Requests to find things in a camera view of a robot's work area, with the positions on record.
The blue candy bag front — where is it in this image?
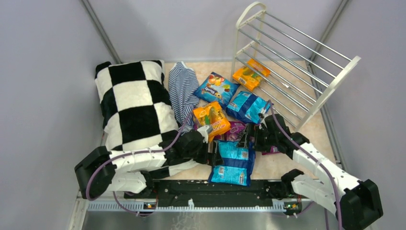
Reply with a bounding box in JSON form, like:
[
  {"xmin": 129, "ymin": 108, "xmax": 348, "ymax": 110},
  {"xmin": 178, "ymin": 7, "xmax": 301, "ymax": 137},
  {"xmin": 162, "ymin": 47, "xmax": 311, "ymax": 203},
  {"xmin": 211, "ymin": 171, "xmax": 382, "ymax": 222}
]
[{"xmin": 208, "ymin": 140, "xmax": 256, "ymax": 186}]

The blue Slendy candy bag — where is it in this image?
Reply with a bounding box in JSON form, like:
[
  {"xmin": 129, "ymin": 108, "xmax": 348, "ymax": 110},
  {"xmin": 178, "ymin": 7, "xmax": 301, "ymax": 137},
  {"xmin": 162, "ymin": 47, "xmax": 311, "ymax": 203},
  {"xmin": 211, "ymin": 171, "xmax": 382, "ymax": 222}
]
[{"xmin": 193, "ymin": 72, "xmax": 240, "ymax": 109}]

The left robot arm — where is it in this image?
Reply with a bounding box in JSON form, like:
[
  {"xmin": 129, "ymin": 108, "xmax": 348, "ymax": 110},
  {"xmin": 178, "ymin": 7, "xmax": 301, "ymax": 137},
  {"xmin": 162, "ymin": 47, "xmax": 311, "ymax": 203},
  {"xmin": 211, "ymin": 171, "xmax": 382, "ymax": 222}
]
[{"xmin": 74, "ymin": 130, "xmax": 224, "ymax": 200}]

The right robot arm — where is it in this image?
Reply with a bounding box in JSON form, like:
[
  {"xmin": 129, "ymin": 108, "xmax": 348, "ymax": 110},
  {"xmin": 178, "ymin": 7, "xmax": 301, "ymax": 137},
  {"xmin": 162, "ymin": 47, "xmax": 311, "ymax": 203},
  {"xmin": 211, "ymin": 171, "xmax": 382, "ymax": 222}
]
[{"xmin": 238, "ymin": 114, "xmax": 383, "ymax": 230}]

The purple grape candy bag left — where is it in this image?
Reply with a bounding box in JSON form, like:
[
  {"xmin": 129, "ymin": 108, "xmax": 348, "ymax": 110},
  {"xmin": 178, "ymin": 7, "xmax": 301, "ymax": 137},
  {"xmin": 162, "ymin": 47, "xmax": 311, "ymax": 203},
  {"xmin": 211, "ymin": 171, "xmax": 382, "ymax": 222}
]
[{"xmin": 224, "ymin": 121, "xmax": 246, "ymax": 141}]

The purple grape candy bag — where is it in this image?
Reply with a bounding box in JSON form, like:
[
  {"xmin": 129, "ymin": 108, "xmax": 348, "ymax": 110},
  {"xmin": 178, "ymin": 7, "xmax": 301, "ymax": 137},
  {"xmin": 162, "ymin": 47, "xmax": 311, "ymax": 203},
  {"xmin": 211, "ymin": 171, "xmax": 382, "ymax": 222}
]
[
  {"xmin": 261, "ymin": 146, "xmax": 280, "ymax": 155},
  {"xmin": 224, "ymin": 121, "xmax": 246, "ymax": 141}
]

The purple grape candy bag right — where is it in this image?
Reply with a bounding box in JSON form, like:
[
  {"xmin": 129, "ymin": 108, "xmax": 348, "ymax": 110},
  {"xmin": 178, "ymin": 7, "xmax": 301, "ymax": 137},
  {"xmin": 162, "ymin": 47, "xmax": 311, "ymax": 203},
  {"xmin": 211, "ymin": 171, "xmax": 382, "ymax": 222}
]
[{"xmin": 261, "ymin": 146, "xmax": 280, "ymax": 155}]

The orange 100 candy bag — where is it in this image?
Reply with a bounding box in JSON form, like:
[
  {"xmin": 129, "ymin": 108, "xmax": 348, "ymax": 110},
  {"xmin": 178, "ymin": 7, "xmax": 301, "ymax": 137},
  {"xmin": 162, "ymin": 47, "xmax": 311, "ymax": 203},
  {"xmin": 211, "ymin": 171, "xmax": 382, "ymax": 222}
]
[{"xmin": 192, "ymin": 101, "xmax": 231, "ymax": 142}]

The orange candy bag under rack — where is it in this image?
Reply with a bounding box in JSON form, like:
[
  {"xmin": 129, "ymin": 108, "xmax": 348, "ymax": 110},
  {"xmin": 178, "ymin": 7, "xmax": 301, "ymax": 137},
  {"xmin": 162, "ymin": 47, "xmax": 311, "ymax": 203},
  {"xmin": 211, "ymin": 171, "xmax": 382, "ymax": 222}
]
[{"xmin": 233, "ymin": 59, "xmax": 271, "ymax": 92}]

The blue white striped cloth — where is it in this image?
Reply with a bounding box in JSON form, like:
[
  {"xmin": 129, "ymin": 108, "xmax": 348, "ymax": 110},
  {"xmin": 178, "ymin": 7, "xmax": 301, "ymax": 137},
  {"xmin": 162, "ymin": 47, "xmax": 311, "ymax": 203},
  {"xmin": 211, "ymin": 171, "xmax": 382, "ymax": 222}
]
[{"xmin": 168, "ymin": 62, "xmax": 199, "ymax": 134}]

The white metal shoe rack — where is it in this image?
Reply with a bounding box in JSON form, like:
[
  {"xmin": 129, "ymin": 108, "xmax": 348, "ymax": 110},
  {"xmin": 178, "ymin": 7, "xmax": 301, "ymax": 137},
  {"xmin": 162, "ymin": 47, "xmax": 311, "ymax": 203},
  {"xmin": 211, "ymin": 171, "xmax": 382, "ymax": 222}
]
[{"xmin": 231, "ymin": 1, "xmax": 361, "ymax": 130}]

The black white checkered pillow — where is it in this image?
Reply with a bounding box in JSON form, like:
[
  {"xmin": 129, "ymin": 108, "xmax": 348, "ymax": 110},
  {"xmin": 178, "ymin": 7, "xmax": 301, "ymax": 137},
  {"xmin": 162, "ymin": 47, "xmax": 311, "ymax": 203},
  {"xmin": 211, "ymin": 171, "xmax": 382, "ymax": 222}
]
[{"xmin": 94, "ymin": 60, "xmax": 201, "ymax": 177}]

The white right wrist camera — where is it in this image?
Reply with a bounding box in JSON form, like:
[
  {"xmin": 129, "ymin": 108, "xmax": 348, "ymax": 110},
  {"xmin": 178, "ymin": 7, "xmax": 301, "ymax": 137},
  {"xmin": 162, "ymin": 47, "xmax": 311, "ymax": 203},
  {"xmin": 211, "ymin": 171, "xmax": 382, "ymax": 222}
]
[{"xmin": 258, "ymin": 108, "xmax": 269, "ymax": 124}]

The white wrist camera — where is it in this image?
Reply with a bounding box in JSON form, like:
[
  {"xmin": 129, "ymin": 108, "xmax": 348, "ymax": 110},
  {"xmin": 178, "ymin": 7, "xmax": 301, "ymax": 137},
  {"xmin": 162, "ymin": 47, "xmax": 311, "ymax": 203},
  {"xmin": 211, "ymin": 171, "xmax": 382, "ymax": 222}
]
[
  {"xmin": 197, "ymin": 125, "xmax": 213, "ymax": 143},
  {"xmin": 258, "ymin": 108, "xmax": 269, "ymax": 124}
]

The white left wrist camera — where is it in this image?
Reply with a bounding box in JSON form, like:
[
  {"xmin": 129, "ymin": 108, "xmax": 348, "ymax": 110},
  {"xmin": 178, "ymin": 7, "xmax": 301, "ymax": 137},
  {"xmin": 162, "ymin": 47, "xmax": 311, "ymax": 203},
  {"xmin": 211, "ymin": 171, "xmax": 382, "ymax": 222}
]
[{"xmin": 197, "ymin": 125, "xmax": 213, "ymax": 143}]

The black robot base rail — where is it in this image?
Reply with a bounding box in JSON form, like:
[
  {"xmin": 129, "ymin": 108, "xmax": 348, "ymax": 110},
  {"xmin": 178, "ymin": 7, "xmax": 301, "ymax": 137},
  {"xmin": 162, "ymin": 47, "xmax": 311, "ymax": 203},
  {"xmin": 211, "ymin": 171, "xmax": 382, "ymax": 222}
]
[{"xmin": 124, "ymin": 180, "xmax": 304, "ymax": 210}]

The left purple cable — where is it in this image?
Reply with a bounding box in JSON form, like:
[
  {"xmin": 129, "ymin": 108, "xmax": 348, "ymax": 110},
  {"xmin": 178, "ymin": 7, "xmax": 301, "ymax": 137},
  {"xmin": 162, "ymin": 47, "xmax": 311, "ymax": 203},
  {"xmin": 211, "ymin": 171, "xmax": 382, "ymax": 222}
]
[{"xmin": 85, "ymin": 109, "xmax": 195, "ymax": 218}]

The purple cable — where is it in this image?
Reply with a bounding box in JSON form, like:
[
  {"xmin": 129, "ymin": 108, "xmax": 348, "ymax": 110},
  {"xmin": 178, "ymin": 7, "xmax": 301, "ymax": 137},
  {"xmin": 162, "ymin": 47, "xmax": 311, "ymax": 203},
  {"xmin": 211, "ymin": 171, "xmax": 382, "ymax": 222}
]
[
  {"xmin": 266, "ymin": 100, "xmax": 343, "ymax": 230},
  {"xmin": 85, "ymin": 109, "xmax": 195, "ymax": 218}
]

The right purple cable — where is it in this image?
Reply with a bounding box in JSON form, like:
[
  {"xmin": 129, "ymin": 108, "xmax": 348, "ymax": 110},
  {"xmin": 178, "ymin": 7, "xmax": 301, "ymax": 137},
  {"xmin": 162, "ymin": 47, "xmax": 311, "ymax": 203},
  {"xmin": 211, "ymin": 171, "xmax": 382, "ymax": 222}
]
[{"xmin": 266, "ymin": 100, "xmax": 343, "ymax": 230}]

